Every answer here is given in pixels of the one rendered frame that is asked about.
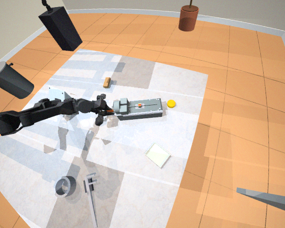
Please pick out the small tan block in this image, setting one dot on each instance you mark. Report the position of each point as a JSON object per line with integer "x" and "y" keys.
{"x": 107, "y": 82}

